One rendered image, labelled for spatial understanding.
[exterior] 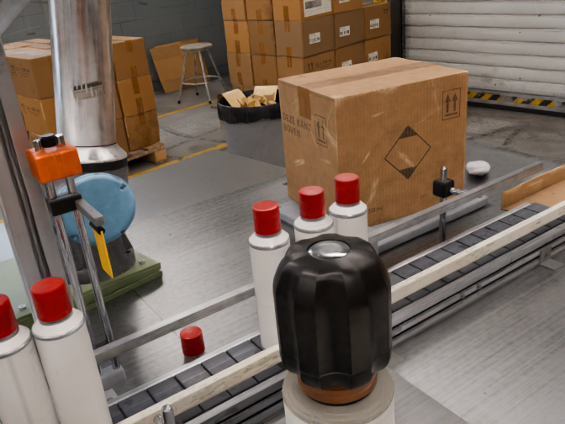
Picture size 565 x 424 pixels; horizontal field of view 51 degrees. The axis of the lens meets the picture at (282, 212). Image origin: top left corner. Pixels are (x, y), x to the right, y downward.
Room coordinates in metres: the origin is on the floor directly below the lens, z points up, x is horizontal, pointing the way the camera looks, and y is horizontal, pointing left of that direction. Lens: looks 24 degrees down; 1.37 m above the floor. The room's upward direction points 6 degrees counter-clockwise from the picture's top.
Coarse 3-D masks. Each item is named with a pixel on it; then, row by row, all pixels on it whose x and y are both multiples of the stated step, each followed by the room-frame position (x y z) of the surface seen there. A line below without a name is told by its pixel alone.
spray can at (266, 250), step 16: (256, 208) 0.65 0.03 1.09; (272, 208) 0.65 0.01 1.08; (256, 224) 0.65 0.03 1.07; (272, 224) 0.65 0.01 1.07; (256, 240) 0.65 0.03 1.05; (272, 240) 0.64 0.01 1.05; (288, 240) 0.65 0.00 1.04; (256, 256) 0.64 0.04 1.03; (272, 256) 0.64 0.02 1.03; (256, 272) 0.64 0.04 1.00; (272, 272) 0.64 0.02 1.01; (256, 288) 0.65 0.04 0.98; (256, 304) 0.65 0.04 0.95; (272, 304) 0.64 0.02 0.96; (272, 320) 0.64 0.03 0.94; (272, 336) 0.64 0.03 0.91
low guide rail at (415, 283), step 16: (560, 208) 0.92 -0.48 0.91; (528, 224) 0.88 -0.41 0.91; (544, 224) 0.90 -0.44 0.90; (496, 240) 0.83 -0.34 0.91; (512, 240) 0.85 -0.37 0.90; (464, 256) 0.79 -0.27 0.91; (480, 256) 0.81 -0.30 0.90; (432, 272) 0.75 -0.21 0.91; (448, 272) 0.77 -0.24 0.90; (400, 288) 0.72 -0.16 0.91; (416, 288) 0.73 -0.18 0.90; (272, 352) 0.60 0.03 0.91; (240, 368) 0.57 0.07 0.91; (256, 368) 0.58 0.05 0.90; (208, 384) 0.55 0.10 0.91; (224, 384) 0.56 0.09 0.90; (176, 400) 0.53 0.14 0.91; (192, 400) 0.54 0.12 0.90; (144, 416) 0.51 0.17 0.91
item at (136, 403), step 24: (504, 216) 0.98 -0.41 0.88; (528, 216) 0.97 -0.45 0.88; (456, 240) 0.91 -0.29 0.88; (480, 240) 0.90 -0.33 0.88; (528, 240) 0.88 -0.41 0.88; (408, 264) 0.84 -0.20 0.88; (432, 264) 0.83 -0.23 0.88; (480, 264) 0.82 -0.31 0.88; (432, 288) 0.76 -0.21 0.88; (216, 360) 0.64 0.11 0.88; (240, 360) 0.63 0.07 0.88; (168, 384) 0.60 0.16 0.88; (192, 384) 0.59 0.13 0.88; (240, 384) 0.58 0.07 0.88; (120, 408) 0.56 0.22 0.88; (144, 408) 0.56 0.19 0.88; (192, 408) 0.55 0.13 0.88
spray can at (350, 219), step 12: (336, 180) 0.72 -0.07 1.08; (348, 180) 0.71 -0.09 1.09; (336, 192) 0.72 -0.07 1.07; (348, 192) 0.71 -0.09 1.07; (336, 204) 0.72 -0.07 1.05; (348, 204) 0.71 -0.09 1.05; (360, 204) 0.72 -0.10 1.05; (336, 216) 0.71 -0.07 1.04; (348, 216) 0.70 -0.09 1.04; (360, 216) 0.71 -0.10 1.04; (336, 228) 0.71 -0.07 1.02; (348, 228) 0.70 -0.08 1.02; (360, 228) 0.71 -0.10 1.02
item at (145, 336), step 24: (528, 168) 1.00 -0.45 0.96; (480, 192) 0.93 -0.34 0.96; (408, 216) 0.85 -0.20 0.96; (432, 216) 0.86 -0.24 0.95; (240, 288) 0.68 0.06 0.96; (192, 312) 0.63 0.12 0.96; (216, 312) 0.65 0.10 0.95; (144, 336) 0.59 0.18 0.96; (96, 360) 0.56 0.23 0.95; (48, 384) 0.53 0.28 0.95
